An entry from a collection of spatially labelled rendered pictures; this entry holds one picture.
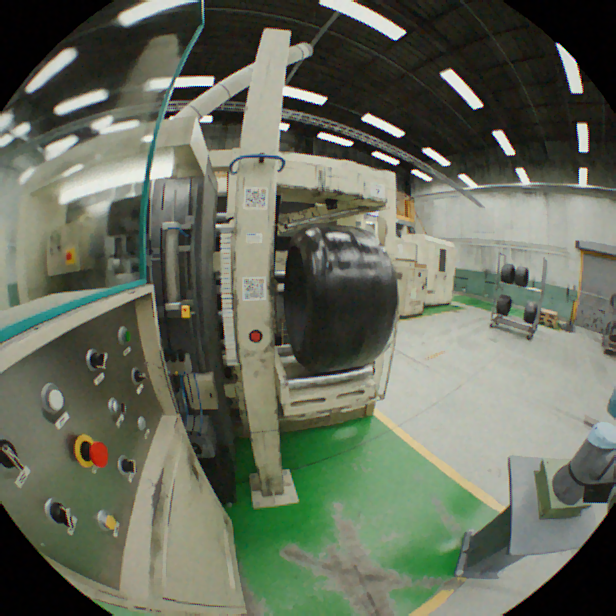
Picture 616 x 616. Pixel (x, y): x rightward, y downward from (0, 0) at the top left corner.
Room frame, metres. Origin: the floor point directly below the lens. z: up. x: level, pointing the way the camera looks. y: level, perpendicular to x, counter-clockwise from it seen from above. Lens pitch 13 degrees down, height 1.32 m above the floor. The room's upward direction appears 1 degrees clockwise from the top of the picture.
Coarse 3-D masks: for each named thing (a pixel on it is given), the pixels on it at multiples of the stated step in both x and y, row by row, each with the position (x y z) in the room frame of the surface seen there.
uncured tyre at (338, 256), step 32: (320, 224) 0.72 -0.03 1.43; (288, 256) 0.91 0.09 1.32; (320, 256) 0.60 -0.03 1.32; (352, 256) 0.61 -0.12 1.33; (384, 256) 0.65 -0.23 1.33; (288, 288) 0.99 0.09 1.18; (320, 288) 0.57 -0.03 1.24; (352, 288) 0.56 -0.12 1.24; (384, 288) 0.59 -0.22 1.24; (288, 320) 0.94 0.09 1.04; (320, 320) 0.56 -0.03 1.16; (352, 320) 0.55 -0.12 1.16; (384, 320) 0.58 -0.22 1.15; (320, 352) 0.58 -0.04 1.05; (352, 352) 0.59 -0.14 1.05
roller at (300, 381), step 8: (352, 368) 0.72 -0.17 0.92; (360, 368) 0.72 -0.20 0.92; (368, 368) 0.72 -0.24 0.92; (296, 376) 0.66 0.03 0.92; (304, 376) 0.66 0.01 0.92; (312, 376) 0.66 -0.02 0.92; (320, 376) 0.67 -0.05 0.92; (328, 376) 0.67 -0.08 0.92; (336, 376) 0.68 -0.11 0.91; (344, 376) 0.68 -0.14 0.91; (352, 376) 0.69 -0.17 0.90; (360, 376) 0.70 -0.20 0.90; (368, 376) 0.72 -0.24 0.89; (288, 384) 0.63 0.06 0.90; (296, 384) 0.63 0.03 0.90; (304, 384) 0.64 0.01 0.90; (312, 384) 0.65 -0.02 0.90; (320, 384) 0.66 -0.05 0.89
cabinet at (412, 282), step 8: (400, 272) 4.95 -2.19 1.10; (408, 272) 4.78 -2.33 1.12; (416, 272) 4.91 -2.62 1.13; (424, 272) 5.06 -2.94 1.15; (400, 280) 4.93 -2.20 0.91; (408, 280) 4.79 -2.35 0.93; (416, 280) 4.92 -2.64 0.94; (424, 280) 5.07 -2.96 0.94; (400, 288) 4.91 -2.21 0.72; (408, 288) 4.80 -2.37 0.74; (416, 288) 4.94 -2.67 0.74; (424, 288) 5.09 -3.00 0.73; (400, 296) 4.89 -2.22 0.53; (408, 296) 4.81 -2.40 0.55; (416, 296) 4.95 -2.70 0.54; (424, 296) 5.10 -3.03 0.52; (400, 304) 4.86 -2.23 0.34; (408, 304) 4.83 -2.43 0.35; (416, 304) 4.97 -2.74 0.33; (424, 304) 5.13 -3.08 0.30; (400, 312) 4.84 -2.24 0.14; (408, 312) 4.84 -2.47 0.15; (416, 312) 5.00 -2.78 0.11
